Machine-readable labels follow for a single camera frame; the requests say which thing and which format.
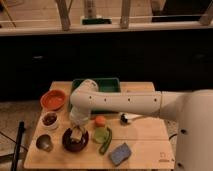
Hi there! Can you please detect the green tray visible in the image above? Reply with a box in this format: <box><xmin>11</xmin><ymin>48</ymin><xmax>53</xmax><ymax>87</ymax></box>
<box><xmin>67</xmin><ymin>77</ymin><xmax>122</xmax><ymax>114</ymax></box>

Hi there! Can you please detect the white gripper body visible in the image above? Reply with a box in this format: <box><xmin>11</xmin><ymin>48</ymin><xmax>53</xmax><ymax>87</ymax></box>
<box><xmin>69</xmin><ymin>108</ymin><xmax>91</xmax><ymax>126</ymax></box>

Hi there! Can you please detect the white handled dish brush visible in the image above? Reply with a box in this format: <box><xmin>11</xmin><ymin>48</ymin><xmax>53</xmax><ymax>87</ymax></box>
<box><xmin>120</xmin><ymin>113</ymin><xmax>142</xmax><ymax>125</ymax></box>

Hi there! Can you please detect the wooden table board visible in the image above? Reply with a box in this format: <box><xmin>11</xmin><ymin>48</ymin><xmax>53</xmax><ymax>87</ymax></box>
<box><xmin>24</xmin><ymin>81</ymin><xmax>175</xmax><ymax>170</ymax></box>

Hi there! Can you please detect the blue sponge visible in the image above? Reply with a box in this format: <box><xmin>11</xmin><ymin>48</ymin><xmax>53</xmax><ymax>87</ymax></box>
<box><xmin>109</xmin><ymin>143</ymin><xmax>132</xmax><ymax>166</ymax></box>

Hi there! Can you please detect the dark purple bowl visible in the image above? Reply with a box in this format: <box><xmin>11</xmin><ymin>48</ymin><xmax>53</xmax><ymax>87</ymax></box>
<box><xmin>62</xmin><ymin>128</ymin><xmax>89</xmax><ymax>153</ymax></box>

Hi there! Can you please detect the beige eraser block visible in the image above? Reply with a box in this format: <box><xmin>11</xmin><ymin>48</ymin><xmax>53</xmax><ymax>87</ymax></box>
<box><xmin>70</xmin><ymin>127</ymin><xmax>82</xmax><ymax>142</ymax></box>

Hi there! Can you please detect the white cup with dark contents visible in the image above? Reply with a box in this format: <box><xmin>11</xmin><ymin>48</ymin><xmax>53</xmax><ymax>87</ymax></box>
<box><xmin>41</xmin><ymin>112</ymin><xmax>59</xmax><ymax>130</ymax></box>

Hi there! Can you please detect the orange carrot toy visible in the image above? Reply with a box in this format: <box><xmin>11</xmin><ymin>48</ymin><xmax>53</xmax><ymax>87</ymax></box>
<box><xmin>94</xmin><ymin>116</ymin><xmax>106</xmax><ymax>127</ymax></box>

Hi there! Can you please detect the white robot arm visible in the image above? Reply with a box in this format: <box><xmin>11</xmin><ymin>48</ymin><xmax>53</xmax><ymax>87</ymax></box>
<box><xmin>70</xmin><ymin>79</ymin><xmax>213</xmax><ymax>171</ymax></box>

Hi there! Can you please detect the black pole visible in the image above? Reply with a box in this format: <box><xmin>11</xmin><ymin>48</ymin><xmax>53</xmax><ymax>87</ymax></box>
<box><xmin>10</xmin><ymin>121</ymin><xmax>25</xmax><ymax>171</ymax></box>

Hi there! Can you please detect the orange bowl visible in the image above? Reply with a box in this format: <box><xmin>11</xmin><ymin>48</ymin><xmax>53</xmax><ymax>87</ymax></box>
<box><xmin>40</xmin><ymin>90</ymin><xmax>66</xmax><ymax>110</ymax></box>

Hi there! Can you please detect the light green cup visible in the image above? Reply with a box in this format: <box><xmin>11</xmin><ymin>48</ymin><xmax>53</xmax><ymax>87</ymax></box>
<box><xmin>93</xmin><ymin>127</ymin><xmax>109</xmax><ymax>144</ymax></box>

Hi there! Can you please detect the green pea pod toy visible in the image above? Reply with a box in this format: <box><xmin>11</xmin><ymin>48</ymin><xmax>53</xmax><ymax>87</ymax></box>
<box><xmin>99</xmin><ymin>127</ymin><xmax>112</xmax><ymax>155</ymax></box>

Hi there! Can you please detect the small metal cup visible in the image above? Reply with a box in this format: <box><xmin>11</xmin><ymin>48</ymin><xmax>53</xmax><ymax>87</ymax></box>
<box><xmin>36</xmin><ymin>134</ymin><xmax>53</xmax><ymax>152</ymax></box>

